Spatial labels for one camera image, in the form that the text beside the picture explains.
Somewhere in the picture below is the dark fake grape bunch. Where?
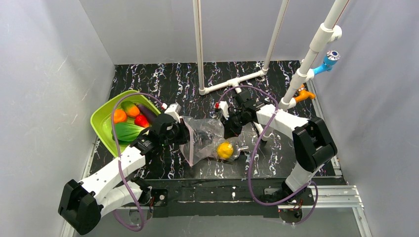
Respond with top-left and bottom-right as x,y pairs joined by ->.
194,130 -> 214,147

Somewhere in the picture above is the orange tap valve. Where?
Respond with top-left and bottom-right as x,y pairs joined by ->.
294,84 -> 316,103

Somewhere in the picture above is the lime green plastic basin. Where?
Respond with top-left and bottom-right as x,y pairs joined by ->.
90,90 -> 161,157

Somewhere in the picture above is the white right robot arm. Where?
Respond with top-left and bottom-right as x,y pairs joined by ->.
214,90 -> 337,206

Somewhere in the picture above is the purple fake eggplant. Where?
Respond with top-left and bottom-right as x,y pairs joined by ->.
136,104 -> 157,124

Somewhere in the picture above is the blue tap valve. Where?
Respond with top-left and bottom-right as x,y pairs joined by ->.
313,50 -> 340,75

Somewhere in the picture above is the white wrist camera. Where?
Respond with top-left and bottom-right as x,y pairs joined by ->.
214,101 -> 230,122
164,103 -> 181,123

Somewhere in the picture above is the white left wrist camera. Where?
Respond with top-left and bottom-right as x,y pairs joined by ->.
164,103 -> 181,123

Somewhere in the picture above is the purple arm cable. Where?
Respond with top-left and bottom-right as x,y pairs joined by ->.
110,92 -> 169,232
217,85 -> 319,226

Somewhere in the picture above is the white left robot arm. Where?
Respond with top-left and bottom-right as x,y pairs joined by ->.
58,114 -> 193,235

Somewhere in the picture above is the yellow green fake mango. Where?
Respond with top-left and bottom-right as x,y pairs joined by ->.
121,101 -> 141,118

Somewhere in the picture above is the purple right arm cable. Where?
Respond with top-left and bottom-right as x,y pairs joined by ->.
217,85 -> 319,226

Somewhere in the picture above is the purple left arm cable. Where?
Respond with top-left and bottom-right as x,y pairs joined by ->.
110,92 -> 169,232

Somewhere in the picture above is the yellow fake fruit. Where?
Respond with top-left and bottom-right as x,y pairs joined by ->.
216,141 -> 234,160

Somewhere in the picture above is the white PVC pipe frame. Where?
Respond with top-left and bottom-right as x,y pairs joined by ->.
192,0 -> 351,142

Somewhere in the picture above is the clear zip top bag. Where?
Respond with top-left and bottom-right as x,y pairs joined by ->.
180,116 -> 249,166

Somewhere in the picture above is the red fake apple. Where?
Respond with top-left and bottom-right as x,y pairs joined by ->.
134,114 -> 150,128

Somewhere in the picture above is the orange fake fruit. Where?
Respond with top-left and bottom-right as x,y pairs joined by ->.
113,109 -> 127,124

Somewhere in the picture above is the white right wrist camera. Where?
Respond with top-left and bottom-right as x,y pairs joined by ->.
214,101 -> 230,122

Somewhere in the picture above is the aluminium frame rail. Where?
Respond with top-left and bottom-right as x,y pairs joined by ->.
59,186 -> 374,237

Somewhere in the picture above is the green fake leafy vegetable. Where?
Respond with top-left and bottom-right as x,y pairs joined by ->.
114,122 -> 144,146

